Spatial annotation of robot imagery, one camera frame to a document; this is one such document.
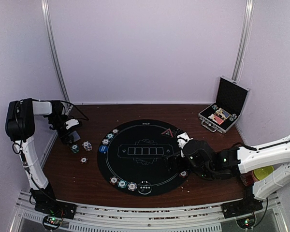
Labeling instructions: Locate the aluminium corner post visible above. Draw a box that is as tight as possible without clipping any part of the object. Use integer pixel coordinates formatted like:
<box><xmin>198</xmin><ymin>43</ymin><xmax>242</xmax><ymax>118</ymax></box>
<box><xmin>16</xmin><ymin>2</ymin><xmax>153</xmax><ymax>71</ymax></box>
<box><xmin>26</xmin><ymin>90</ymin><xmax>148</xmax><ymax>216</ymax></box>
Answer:
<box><xmin>232</xmin><ymin>0</ymin><xmax>254</xmax><ymax>82</ymax></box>
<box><xmin>41</xmin><ymin>0</ymin><xmax>70</xmax><ymax>102</ymax></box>

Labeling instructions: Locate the aluminium right corner post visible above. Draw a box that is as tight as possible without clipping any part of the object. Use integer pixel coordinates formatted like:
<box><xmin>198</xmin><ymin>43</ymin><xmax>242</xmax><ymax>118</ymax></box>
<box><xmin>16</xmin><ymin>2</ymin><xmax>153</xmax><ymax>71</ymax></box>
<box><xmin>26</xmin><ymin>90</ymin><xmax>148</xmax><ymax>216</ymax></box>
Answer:
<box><xmin>232</xmin><ymin>0</ymin><xmax>254</xmax><ymax>82</ymax></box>

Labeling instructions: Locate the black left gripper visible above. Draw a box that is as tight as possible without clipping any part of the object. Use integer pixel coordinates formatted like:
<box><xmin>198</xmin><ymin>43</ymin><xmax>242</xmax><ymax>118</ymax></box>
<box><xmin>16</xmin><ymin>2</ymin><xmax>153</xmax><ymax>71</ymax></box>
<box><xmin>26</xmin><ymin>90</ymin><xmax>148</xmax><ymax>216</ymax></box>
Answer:
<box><xmin>48</xmin><ymin>116</ymin><xmax>73</xmax><ymax>145</ymax></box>

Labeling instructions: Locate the red patterned bowl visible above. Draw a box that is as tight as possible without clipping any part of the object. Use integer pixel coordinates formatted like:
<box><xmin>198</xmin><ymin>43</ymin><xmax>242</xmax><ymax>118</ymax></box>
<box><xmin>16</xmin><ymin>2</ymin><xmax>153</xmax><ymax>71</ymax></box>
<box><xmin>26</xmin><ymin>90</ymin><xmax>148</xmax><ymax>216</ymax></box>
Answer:
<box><xmin>240</xmin><ymin>171</ymin><xmax>255</xmax><ymax>187</ymax></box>

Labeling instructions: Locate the black round poker mat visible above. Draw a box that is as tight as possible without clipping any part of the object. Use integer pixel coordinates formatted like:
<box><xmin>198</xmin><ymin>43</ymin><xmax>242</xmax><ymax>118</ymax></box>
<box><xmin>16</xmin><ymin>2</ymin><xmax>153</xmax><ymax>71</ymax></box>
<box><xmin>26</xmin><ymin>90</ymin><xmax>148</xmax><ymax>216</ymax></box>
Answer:
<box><xmin>97</xmin><ymin>119</ymin><xmax>190</xmax><ymax>197</ymax></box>

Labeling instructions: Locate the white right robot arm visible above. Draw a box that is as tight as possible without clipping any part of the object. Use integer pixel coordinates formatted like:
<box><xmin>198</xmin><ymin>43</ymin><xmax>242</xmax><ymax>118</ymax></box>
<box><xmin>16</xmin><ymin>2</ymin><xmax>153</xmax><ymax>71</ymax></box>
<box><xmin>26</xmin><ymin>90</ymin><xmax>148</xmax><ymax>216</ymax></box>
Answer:
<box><xmin>162</xmin><ymin>129</ymin><xmax>290</xmax><ymax>214</ymax></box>

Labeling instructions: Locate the aluminium front rail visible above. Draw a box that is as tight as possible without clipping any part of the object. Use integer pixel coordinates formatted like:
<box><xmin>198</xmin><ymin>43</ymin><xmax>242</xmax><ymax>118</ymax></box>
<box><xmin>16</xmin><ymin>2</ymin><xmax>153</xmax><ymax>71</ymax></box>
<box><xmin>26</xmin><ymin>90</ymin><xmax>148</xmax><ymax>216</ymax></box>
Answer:
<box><xmin>8</xmin><ymin>191</ymin><xmax>290</xmax><ymax>232</ymax></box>

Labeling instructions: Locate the green 50 poker chip stack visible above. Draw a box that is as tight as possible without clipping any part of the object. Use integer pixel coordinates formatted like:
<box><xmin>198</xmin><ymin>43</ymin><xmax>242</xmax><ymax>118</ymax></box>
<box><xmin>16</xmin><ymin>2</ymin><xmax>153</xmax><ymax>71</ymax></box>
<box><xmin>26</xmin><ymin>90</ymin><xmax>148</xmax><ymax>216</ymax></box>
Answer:
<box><xmin>70</xmin><ymin>144</ymin><xmax>79</xmax><ymax>153</ymax></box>

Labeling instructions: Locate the red poker chip stack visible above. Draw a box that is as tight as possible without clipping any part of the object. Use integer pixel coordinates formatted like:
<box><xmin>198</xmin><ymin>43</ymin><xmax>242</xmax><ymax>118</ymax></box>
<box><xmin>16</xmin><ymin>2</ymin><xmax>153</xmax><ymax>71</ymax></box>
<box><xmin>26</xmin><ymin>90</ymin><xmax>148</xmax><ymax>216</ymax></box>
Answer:
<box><xmin>80</xmin><ymin>157</ymin><xmax>88</xmax><ymax>164</ymax></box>

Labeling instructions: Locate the red card deck in case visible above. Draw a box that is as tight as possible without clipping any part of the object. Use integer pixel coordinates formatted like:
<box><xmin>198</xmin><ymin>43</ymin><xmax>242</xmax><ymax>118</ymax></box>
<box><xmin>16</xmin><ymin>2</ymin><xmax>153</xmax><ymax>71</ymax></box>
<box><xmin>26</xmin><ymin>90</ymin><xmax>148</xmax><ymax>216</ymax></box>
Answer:
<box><xmin>211</xmin><ymin>114</ymin><xmax>224</xmax><ymax>125</ymax></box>

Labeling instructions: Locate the red triangular button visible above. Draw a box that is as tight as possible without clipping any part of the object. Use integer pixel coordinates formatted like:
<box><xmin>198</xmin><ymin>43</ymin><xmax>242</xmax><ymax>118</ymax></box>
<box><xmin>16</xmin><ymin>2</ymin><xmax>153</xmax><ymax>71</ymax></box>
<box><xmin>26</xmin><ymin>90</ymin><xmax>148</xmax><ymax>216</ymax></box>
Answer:
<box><xmin>161</xmin><ymin>129</ymin><xmax>174</xmax><ymax>138</ymax></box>

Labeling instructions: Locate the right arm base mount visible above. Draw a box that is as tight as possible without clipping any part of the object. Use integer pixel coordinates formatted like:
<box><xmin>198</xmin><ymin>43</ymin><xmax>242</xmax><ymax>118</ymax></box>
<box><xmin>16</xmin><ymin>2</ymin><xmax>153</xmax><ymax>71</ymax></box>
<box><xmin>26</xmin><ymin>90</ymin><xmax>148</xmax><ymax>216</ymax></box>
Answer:
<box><xmin>221</xmin><ymin>199</ymin><xmax>263</xmax><ymax>218</ymax></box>

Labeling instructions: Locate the yellow-green plastic bowl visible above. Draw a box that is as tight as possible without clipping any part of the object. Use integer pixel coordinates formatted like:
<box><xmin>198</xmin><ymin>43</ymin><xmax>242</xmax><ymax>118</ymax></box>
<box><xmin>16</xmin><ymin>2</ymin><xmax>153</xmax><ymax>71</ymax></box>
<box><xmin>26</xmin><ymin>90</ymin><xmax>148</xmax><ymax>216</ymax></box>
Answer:
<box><xmin>253</xmin><ymin>166</ymin><xmax>274</xmax><ymax>181</ymax></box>

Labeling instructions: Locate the blue round blind button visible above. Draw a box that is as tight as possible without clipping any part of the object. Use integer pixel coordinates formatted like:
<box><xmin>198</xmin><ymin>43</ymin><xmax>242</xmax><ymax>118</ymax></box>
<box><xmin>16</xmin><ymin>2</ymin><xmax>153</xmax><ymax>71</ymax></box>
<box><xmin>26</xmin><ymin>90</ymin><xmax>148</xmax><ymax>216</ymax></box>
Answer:
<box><xmin>98</xmin><ymin>145</ymin><xmax>108</xmax><ymax>154</ymax></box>

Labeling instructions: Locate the blue-backed playing card deck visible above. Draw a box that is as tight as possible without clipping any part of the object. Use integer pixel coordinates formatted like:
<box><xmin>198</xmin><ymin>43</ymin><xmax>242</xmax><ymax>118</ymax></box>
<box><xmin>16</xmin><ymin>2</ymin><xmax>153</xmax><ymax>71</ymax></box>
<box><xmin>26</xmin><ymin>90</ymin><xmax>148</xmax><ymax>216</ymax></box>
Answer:
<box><xmin>70</xmin><ymin>131</ymin><xmax>80</xmax><ymax>143</ymax></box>

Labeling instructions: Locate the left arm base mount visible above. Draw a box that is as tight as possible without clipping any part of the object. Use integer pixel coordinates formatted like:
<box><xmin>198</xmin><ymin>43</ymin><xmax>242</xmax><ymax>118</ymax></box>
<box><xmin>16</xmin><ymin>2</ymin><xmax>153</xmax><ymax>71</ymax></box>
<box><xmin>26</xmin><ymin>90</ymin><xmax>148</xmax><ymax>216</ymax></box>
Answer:
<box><xmin>34</xmin><ymin>202</ymin><xmax>77</xmax><ymax>219</ymax></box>

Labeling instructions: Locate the aluminium poker chip case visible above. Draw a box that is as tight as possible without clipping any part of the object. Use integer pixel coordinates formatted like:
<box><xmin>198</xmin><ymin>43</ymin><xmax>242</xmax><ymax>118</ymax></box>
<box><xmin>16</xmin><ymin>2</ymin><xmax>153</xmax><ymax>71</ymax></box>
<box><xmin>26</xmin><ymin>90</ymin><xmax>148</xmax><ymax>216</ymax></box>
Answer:
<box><xmin>198</xmin><ymin>76</ymin><xmax>249</xmax><ymax>134</ymax></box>

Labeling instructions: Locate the aluminium left corner post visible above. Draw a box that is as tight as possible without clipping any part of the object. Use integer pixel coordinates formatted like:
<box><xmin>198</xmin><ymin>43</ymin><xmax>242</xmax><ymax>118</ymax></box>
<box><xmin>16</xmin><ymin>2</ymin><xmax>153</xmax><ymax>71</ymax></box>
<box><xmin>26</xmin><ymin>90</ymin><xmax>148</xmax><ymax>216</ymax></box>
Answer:
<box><xmin>41</xmin><ymin>0</ymin><xmax>70</xmax><ymax>102</ymax></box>

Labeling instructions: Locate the green-white single poker chip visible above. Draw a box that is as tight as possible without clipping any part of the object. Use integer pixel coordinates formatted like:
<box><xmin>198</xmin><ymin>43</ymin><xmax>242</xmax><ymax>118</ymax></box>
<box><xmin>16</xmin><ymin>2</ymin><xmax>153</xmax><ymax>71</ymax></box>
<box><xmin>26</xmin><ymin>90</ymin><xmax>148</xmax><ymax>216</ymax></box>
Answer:
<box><xmin>106</xmin><ymin>133</ymin><xmax>114</xmax><ymax>140</ymax></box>

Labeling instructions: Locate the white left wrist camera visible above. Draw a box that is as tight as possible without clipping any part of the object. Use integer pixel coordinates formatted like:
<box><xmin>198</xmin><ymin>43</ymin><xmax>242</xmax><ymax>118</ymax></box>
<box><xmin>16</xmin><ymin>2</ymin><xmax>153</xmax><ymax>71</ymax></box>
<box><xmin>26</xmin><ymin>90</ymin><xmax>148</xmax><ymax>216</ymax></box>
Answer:
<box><xmin>65</xmin><ymin>118</ymin><xmax>82</xmax><ymax>130</ymax></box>

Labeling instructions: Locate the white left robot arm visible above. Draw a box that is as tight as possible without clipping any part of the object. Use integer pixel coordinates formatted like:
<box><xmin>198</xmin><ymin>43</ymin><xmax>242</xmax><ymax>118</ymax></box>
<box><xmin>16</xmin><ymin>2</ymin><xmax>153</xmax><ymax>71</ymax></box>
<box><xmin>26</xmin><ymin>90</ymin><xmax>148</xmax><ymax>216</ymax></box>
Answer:
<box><xmin>5</xmin><ymin>98</ymin><xmax>81</xmax><ymax>215</ymax></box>

